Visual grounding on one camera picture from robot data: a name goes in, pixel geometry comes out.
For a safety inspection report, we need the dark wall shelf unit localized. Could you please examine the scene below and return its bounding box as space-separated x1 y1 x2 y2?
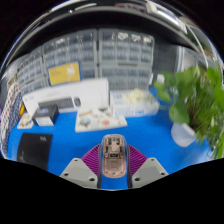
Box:
6 0 214 58

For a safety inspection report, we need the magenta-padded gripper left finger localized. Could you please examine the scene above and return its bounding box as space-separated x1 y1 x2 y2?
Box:
59 143 104 190

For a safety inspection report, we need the small black box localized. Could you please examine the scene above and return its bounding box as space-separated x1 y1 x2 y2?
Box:
31 104 60 127

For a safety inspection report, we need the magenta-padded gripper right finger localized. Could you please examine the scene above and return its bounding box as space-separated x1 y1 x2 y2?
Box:
125 143 170 190

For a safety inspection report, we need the yellow and blue box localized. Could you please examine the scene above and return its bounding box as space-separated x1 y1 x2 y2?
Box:
47 60 83 87

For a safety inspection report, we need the red and white checkered cloth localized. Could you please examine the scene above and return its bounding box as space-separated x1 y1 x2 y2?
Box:
0 81 23 134

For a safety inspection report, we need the long white keyboard box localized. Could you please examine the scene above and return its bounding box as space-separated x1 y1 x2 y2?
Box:
21 77 110 117

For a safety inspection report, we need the blue dotted cloth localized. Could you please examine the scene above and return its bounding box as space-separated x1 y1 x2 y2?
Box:
0 99 24 158

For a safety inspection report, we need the transparent pink computer mouse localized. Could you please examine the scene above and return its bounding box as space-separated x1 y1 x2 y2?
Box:
100 133 129 178

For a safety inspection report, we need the white and blue tissue box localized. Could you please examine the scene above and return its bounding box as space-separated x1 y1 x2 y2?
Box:
109 88 160 118

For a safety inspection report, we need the green plant in white pot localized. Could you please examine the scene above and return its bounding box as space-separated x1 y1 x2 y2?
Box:
153 64 224 160

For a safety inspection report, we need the black mouse pad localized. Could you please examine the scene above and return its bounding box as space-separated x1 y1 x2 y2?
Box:
16 132 54 172

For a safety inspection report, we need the grey drawer cabinet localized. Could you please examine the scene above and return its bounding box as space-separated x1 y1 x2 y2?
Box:
42 29 99 81
97 28 155 91
14 54 49 96

